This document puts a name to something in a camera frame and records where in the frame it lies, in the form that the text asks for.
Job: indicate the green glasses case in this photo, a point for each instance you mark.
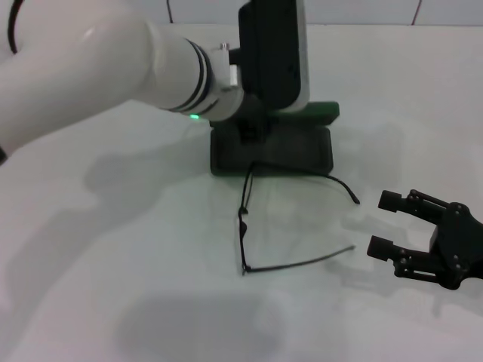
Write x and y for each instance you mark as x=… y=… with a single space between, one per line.
x=302 y=151

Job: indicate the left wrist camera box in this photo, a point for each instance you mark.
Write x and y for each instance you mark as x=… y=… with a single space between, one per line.
x=271 y=56

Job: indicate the left camera silver bracket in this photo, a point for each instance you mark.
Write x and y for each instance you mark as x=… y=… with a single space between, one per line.
x=224 y=68

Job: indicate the black glasses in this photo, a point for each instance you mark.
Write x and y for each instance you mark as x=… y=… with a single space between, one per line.
x=243 y=227

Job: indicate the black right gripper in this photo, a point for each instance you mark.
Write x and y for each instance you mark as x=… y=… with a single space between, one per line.
x=458 y=241

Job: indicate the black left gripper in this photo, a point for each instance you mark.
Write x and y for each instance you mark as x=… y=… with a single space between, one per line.
x=253 y=124

